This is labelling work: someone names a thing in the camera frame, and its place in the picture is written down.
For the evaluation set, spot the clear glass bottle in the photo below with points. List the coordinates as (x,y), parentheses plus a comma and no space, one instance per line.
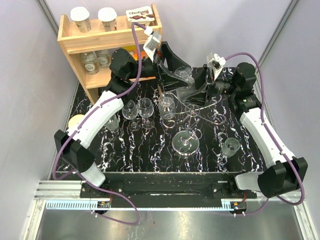
(104,58)
(89,61)

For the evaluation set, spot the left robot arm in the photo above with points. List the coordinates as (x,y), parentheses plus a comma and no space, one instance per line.
(72,145)

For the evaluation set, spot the Chobani yogurt tub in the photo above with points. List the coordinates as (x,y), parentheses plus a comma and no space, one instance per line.
(142,15)

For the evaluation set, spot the clear stemmed wine glass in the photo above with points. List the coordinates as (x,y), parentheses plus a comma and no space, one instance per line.
(146,110)
(130,112)

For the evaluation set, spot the wooden two-tier shelf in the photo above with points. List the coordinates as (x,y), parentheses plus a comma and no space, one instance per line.
(73,42)

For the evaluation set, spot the round yellow wooden coaster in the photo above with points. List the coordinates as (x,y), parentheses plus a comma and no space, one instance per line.
(74,120)

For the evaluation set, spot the right clear glass bottle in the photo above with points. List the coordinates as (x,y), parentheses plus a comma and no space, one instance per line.
(104,58)

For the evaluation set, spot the clear stemmed wine glass left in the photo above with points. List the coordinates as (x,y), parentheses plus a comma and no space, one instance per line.
(130,112)

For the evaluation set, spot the right white lidded cup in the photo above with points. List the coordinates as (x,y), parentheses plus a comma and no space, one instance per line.
(107,16)

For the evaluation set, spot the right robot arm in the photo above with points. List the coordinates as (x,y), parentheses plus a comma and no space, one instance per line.
(284,171)

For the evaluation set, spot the white lidded cup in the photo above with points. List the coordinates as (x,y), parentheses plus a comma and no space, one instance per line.
(80,15)
(107,16)

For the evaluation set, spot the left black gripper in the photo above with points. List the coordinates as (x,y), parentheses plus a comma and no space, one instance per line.
(168,81)

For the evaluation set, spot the left clear glass bottle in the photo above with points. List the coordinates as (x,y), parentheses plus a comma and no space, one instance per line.
(89,61)

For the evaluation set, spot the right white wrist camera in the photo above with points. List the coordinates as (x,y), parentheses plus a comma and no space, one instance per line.
(216,63)

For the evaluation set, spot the pink sponge box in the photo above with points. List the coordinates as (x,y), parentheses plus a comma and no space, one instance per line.
(133,52)

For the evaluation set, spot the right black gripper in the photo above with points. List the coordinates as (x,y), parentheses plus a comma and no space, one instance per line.
(201,82)

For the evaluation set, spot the left white lidded cup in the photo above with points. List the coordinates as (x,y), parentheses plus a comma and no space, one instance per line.
(80,15)

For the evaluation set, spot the ribbed goblet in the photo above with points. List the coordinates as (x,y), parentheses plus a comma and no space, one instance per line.
(113,124)
(166,106)
(230,147)
(184,92)

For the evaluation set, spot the chrome wine glass rack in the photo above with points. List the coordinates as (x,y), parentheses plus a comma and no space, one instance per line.
(186,142)

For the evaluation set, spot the clear stemmed wine glass right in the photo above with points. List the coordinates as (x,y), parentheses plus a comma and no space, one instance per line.
(146,110)

